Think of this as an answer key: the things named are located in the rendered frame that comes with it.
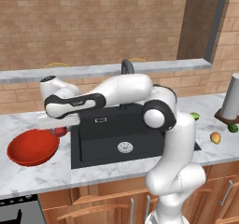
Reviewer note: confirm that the black sink basin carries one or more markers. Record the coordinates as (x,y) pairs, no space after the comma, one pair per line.
(105,146)

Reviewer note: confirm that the brown wooden roll holder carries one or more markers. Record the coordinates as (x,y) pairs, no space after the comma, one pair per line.
(219,115)

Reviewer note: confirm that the red bowl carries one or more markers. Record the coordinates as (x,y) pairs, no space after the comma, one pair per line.
(32,148)

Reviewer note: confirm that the small red round vegetable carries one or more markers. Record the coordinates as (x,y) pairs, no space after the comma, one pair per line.
(61,131)

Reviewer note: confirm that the yellow stool back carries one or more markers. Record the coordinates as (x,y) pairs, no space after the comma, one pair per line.
(57,64)
(137,59)

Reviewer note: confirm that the wooden cupboard front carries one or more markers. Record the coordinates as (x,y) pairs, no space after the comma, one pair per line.
(217,196)
(93,213)

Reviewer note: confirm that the small green vegetable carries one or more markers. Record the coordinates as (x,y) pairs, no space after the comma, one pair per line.
(232,128)

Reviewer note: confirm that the black oven with knobs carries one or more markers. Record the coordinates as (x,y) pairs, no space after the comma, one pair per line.
(18,210)

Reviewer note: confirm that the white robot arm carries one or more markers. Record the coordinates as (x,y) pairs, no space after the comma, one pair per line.
(174,146)

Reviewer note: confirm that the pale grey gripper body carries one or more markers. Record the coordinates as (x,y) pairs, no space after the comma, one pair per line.
(59,121)

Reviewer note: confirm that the small green lime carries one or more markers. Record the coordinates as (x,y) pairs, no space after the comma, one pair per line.
(195,116)

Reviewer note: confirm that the grey paper towel roll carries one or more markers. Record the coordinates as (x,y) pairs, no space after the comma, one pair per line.
(231,97)

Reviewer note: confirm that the orange yellow mango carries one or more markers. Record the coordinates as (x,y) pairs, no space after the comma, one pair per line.
(215,137)

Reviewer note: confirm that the black curved tap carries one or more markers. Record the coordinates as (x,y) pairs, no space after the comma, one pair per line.
(127,66)

